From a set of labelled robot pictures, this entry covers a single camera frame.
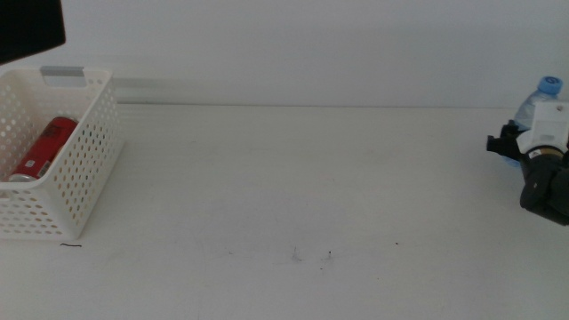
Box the white perforated plastic basket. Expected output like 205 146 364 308
0 66 125 241

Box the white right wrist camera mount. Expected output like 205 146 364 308
517 100 569 155

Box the clear water bottle blue cap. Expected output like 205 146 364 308
506 76 564 168

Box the red cola can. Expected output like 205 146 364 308
7 116 80 184

